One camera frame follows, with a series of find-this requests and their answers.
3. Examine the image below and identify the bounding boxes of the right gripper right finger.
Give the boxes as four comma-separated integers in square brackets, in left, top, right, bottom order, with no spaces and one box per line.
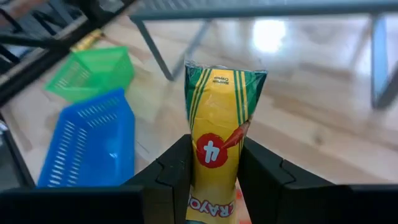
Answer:
[238,136,349,224]

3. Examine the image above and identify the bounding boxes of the green plastic basket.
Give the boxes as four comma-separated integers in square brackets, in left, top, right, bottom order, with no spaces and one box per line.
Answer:
[44,45,136,104]

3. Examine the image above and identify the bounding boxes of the grey perforated metal shelf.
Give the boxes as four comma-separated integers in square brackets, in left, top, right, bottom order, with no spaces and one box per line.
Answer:
[129,0,398,110]

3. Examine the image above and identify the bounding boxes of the black aluminium table frame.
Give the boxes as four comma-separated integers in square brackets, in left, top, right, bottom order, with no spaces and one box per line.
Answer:
[0,0,137,190]

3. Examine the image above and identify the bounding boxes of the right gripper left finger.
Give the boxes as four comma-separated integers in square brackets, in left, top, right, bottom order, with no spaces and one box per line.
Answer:
[124,134,193,224]

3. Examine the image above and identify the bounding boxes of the blue plastic basket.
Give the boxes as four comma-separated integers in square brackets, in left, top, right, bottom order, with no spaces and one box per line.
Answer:
[36,88,137,188]

